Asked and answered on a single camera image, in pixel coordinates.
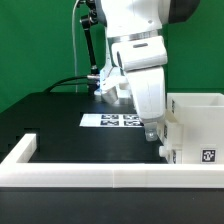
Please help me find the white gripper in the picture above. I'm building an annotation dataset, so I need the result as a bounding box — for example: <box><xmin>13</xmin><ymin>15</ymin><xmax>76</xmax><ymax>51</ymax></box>
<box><xmin>111</xmin><ymin>36</ymin><xmax>168</xmax><ymax>141</ymax></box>

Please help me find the white drawer box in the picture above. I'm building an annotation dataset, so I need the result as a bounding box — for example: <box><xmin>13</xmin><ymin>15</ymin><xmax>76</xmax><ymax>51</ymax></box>
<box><xmin>159</xmin><ymin>146</ymin><xmax>182</xmax><ymax>164</ymax></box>
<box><xmin>163</xmin><ymin>111</ymin><xmax>183</xmax><ymax>151</ymax></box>

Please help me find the white front drawer box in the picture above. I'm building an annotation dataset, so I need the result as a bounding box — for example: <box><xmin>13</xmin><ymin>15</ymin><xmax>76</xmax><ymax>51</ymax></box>
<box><xmin>159</xmin><ymin>146</ymin><xmax>182</xmax><ymax>164</ymax></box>

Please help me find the white drawer cabinet frame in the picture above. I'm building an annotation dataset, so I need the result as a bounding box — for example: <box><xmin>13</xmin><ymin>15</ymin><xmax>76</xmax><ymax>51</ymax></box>
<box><xmin>167</xmin><ymin>93</ymin><xmax>224</xmax><ymax>164</ymax></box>

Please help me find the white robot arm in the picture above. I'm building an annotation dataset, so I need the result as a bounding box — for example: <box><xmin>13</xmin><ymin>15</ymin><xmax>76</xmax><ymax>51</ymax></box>
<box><xmin>96</xmin><ymin>0</ymin><xmax>200</xmax><ymax>141</ymax></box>

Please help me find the white marker sheet on table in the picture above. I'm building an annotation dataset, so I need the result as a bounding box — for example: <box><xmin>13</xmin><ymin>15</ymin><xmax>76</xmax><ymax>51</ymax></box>
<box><xmin>80</xmin><ymin>114</ymin><xmax>142</xmax><ymax>128</ymax></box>

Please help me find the white U-shaped table fence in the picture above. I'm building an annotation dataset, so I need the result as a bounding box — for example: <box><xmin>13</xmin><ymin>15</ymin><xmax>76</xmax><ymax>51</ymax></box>
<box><xmin>0</xmin><ymin>134</ymin><xmax>224</xmax><ymax>188</ymax></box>

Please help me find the black cable bundle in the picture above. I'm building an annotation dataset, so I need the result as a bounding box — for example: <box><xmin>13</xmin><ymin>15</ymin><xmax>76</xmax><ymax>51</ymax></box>
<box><xmin>44</xmin><ymin>75</ymin><xmax>100</xmax><ymax>94</ymax></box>

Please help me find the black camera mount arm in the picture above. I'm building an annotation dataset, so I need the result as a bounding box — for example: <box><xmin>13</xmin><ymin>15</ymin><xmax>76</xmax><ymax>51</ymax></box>
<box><xmin>80</xmin><ymin>0</ymin><xmax>99</xmax><ymax>75</ymax></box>

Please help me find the white hanging cable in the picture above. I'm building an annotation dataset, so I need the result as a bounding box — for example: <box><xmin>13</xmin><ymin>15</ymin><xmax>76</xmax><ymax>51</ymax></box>
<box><xmin>71</xmin><ymin>0</ymin><xmax>82</xmax><ymax>94</ymax></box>

